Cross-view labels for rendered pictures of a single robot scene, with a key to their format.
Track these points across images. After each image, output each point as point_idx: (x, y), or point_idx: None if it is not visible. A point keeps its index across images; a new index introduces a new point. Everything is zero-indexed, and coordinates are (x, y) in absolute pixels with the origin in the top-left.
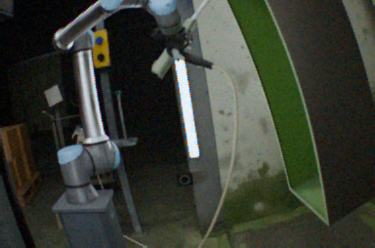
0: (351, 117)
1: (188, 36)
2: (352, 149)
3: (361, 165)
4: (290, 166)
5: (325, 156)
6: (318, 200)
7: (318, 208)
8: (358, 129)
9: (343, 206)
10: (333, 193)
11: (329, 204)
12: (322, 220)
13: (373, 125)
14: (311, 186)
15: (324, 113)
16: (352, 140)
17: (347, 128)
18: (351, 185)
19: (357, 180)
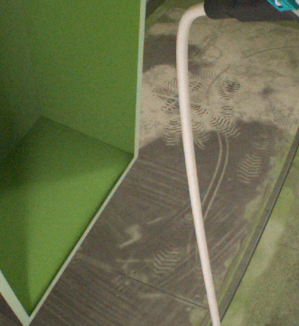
0: (70, 17)
1: None
2: (81, 60)
3: (70, 82)
4: (0, 303)
5: (129, 66)
6: (68, 220)
7: (93, 203)
8: (62, 34)
9: (112, 132)
10: (125, 115)
11: (133, 129)
12: (126, 174)
13: (35, 32)
14: (13, 276)
15: (116, 7)
16: (78, 47)
17: (81, 31)
18: (94, 105)
19: (82, 100)
